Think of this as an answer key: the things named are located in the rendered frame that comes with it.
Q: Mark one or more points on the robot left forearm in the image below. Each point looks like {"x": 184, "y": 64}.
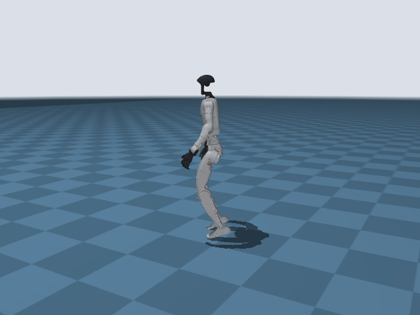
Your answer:
{"x": 202, "y": 138}

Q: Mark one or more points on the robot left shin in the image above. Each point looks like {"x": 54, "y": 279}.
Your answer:
{"x": 209, "y": 205}

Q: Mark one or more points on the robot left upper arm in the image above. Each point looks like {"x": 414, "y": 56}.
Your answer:
{"x": 208, "y": 107}

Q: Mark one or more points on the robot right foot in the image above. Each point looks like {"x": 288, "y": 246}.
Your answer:
{"x": 223, "y": 220}

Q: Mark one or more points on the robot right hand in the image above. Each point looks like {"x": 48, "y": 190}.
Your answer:
{"x": 204, "y": 151}

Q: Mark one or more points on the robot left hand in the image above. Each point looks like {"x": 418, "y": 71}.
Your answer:
{"x": 187, "y": 158}

